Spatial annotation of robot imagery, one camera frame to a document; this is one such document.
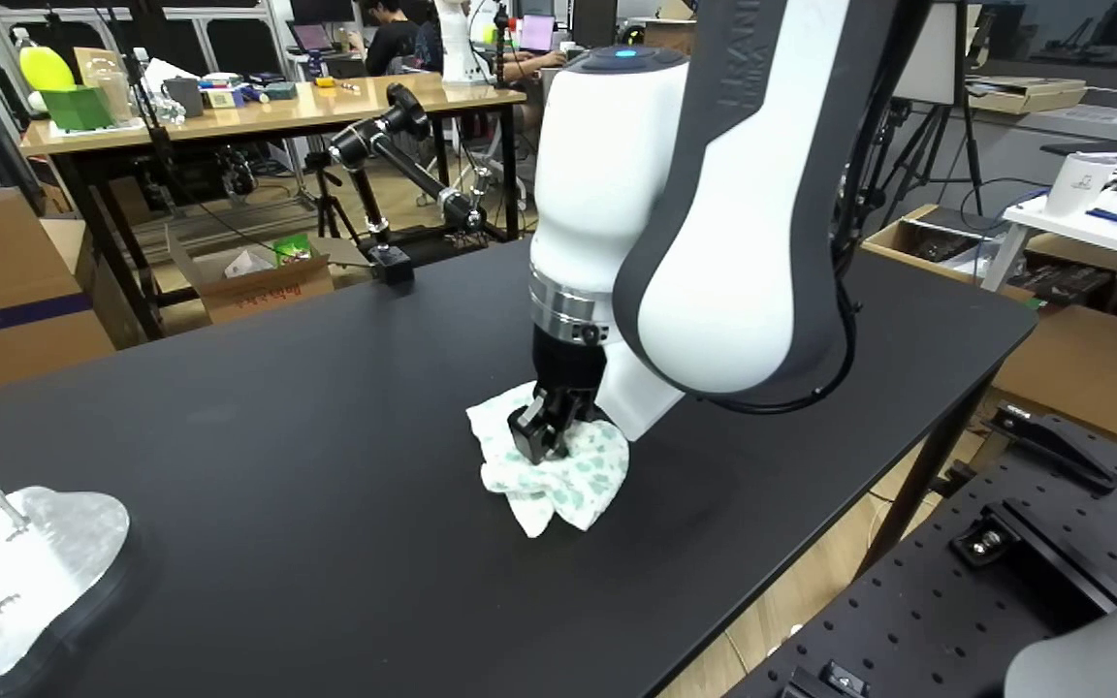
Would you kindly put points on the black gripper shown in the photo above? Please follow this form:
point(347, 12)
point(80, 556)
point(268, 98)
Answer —
point(569, 372)

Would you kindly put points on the white patterned cloth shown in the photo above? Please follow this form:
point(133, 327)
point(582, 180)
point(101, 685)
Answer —
point(573, 477)

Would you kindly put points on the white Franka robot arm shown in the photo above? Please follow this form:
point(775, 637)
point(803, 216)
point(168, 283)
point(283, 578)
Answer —
point(714, 217)

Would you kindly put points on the green packet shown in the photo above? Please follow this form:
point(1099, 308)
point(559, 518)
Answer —
point(291, 244)

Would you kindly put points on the open cardboard box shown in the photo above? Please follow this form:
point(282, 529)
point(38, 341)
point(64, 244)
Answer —
point(254, 283)

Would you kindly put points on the long wooden work table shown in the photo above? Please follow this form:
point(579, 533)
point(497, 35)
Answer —
point(273, 111)

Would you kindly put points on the seated person in black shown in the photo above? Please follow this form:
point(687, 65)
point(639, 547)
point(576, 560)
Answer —
point(393, 35)

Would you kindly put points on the shallow open cardboard tray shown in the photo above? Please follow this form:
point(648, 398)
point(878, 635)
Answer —
point(934, 238)

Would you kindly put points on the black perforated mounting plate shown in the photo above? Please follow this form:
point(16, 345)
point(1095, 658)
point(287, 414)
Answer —
point(959, 608)

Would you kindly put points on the tall black tripod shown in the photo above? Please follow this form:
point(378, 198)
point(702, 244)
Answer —
point(939, 118)

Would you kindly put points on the plain cardboard box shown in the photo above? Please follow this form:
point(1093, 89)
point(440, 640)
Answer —
point(1086, 369)

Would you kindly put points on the cardboard box with purple stripe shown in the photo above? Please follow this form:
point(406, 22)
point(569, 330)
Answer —
point(3, 283)

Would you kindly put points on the green bin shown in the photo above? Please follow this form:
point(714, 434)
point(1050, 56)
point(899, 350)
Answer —
point(80, 111)

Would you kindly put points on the white rounded object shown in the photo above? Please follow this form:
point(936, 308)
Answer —
point(1095, 659)

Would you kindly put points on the white table with papers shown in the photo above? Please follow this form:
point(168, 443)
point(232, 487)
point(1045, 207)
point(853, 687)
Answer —
point(1103, 216)

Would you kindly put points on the yellow green round object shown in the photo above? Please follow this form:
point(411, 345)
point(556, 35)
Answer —
point(47, 73)

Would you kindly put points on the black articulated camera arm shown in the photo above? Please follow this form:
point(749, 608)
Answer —
point(389, 142)

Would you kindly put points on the black bracket with silver screws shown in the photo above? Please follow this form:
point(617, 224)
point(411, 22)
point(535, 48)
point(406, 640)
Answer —
point(994, 543)

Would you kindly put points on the long black bracket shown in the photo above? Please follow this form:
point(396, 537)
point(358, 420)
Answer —
point(1055, 447)

